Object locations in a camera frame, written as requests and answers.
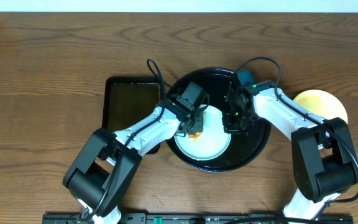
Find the orange green sponge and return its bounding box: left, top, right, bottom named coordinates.
left=186, top=111, right=204, bottom=138

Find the light blue plate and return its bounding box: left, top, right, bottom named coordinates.
left=174, top=106, right=231, bottom=161

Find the yellow plate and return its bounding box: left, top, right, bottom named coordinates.
left=293, top=90, right=348, bottom=123

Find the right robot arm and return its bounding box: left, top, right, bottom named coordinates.
left=223, top=81, right=358, bottom=220

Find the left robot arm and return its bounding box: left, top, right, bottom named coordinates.
left=63, top=100, right=206, bottom=223

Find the round black tray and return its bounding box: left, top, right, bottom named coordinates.
left=167, top=68, right=271, bottom=172

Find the rectangular black water tray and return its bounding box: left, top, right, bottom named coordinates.
left=101, top=76, right=162, bottom=156

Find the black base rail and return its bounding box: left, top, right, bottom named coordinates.
left=42, top=212, right=354, bottom=224

